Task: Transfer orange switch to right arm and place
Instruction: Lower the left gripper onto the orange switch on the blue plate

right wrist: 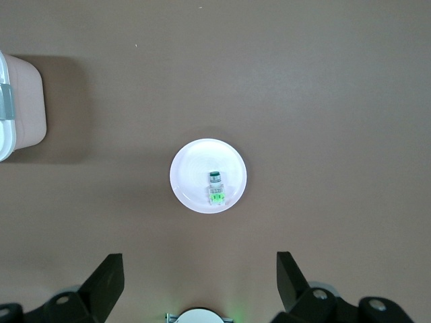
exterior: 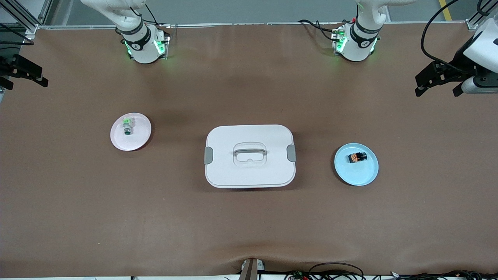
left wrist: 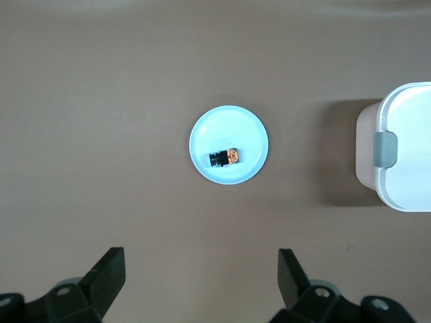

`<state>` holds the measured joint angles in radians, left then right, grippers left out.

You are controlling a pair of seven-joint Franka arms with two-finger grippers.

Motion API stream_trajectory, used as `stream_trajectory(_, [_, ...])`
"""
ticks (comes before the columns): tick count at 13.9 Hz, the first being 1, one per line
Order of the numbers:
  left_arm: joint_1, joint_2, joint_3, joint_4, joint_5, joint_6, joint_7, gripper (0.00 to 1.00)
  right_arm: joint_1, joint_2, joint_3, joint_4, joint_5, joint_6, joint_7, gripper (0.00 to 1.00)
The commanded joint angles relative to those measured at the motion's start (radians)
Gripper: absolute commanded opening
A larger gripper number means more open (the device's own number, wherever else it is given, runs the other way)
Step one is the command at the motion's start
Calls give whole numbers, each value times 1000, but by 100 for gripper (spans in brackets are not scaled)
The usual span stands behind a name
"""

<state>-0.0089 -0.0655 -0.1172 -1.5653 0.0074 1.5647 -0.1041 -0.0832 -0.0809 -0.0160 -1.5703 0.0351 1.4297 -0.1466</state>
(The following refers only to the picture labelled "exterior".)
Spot yellow floor tape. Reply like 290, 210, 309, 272
438, 0, 454, 22

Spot pink round plate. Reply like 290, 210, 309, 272
110, 113, 152, 151

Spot light blue round plate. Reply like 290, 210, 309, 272
334, 143, 379, 187

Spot white lidded box grey latches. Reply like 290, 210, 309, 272
204, 124, 297, 189

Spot brown table mat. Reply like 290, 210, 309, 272
0, 23, 498, 278

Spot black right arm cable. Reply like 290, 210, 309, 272
0, 23, 35, 46

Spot aluminium frame profile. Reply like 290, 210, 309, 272
0, 0, 53, 36
466, 0, 498, 32

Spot black cables at arm base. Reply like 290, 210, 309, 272
298, 19, 340, 42

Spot bundle of cables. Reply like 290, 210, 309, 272
283, 262, 498, 280

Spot metal table edge bracket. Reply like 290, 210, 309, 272
239, 258, 266, 280

